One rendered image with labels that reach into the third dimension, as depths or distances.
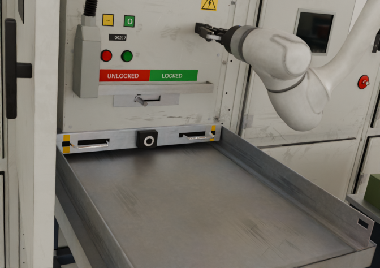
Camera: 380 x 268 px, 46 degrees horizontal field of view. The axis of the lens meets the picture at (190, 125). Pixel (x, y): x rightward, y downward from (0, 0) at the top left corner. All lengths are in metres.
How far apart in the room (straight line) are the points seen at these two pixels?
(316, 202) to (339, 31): 0.78
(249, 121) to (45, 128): 1.04
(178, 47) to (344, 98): 0.80
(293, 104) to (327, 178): 0.95
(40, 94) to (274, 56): 0.53
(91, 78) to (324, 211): 0.66
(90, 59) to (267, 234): 0.58
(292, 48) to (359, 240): 0.46
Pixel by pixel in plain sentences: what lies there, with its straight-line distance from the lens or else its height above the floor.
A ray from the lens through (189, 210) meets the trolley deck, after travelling 1.09.
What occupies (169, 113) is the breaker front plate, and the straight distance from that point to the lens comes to 1.38.
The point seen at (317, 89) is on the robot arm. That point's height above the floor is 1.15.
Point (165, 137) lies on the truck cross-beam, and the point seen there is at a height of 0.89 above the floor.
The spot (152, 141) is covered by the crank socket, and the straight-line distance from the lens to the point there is 1.34.
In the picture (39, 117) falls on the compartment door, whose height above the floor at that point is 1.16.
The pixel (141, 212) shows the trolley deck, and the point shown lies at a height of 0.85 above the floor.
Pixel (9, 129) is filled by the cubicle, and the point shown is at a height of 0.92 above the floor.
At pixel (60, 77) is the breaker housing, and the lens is 1.27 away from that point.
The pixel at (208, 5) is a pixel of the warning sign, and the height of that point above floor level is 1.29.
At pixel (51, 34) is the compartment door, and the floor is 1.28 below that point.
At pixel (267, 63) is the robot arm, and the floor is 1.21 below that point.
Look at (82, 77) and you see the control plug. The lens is 1.12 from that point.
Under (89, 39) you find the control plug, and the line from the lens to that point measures 1.11.
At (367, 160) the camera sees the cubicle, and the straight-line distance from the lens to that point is 2.14.
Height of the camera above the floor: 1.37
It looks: 19 degrees down
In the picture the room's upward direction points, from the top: 7 degrees clockwise
